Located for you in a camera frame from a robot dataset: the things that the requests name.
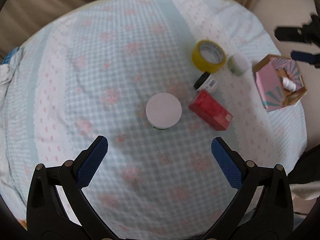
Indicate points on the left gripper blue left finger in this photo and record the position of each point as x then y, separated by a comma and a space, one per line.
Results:
57, 207

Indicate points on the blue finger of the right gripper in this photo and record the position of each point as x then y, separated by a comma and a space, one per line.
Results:
291, 34
312, 59

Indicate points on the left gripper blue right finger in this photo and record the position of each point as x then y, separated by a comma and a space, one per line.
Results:
262, 207

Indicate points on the white squeeze tube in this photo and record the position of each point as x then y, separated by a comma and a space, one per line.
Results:
288, 84

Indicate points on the pink patterned cardboard box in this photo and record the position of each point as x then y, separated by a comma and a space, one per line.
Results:
268, 73

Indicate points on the pale green white-lid jar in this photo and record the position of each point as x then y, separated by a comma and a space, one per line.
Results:
238, 64

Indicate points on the yellow packing tape roll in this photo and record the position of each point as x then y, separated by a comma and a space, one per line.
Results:
208, 56

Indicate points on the black-lid grey Metal DX jar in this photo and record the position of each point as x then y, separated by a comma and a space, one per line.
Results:
206, 82

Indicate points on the red rectangular carton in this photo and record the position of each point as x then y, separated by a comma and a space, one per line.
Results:
208, 109

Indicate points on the green jar white lid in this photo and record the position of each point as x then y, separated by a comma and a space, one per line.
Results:
163, 111

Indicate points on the blue checkered floral blanket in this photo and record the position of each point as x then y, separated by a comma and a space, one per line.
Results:
92, 73

